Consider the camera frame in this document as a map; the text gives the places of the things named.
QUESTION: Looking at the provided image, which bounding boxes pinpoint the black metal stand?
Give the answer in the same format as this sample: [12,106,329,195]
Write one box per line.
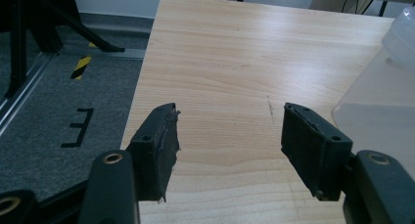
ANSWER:
[0,0,126,100]

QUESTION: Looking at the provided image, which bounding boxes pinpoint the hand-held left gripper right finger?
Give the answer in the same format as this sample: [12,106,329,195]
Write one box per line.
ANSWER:
[281,102,354,202]

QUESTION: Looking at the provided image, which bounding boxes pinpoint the black floor tape marks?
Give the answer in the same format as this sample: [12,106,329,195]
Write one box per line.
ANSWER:
[61,108,95,149]

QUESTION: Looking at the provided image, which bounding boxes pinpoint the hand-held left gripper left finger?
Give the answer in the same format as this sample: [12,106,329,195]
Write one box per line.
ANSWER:
[126,102,181,202]

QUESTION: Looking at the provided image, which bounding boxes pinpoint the clear plastic storage box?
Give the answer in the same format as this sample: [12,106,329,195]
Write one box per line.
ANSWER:
[332,5,415,183]

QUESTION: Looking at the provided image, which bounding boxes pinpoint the yellow and black floor tape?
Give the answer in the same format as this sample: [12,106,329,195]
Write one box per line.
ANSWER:
[69,41,98,81]

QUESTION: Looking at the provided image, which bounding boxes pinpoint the metal floor rail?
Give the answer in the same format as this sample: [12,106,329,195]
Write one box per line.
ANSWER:
[0,51,58,137]

